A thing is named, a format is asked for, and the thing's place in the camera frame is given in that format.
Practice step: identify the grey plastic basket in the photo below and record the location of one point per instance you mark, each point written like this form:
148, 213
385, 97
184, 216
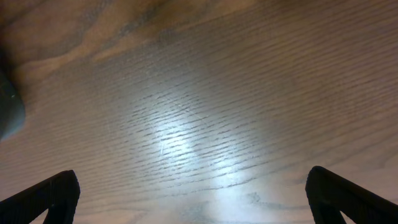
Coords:
12, 109

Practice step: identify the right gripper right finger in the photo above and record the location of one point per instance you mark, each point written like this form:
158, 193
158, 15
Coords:
330, 195

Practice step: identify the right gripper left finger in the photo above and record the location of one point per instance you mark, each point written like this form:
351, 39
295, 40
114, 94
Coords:
58, 196

